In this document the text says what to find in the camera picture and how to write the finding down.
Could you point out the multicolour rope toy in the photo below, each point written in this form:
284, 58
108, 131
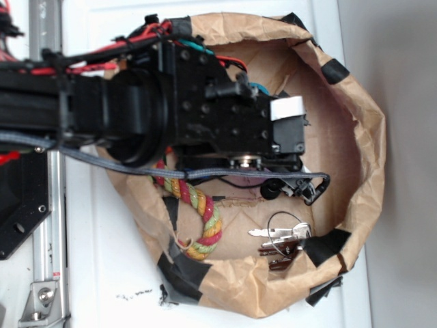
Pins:
206, 208

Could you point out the silver keys on ring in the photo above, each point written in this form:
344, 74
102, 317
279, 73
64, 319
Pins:
282, 242

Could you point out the metal corner bracket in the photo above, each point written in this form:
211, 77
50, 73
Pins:
44, 306

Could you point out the aluminium extrusion rail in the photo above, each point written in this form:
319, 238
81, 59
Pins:
50, 261

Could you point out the small black camera module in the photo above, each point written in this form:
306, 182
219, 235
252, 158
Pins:
294, 187

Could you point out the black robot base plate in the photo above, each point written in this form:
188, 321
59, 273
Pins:
24, 199

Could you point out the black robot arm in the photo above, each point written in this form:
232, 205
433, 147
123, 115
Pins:
139, 99

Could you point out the brown paper bag bin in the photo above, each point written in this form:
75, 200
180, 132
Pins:
346, 138

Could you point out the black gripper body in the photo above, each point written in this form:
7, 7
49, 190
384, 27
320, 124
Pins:
228, 122

